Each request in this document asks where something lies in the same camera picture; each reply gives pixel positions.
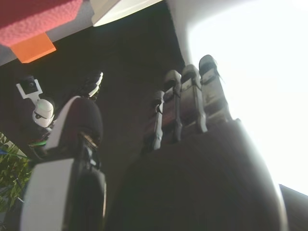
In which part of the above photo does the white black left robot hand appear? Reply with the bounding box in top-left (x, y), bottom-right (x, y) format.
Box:
top-left (20, 54), bottom-right (289, 231)

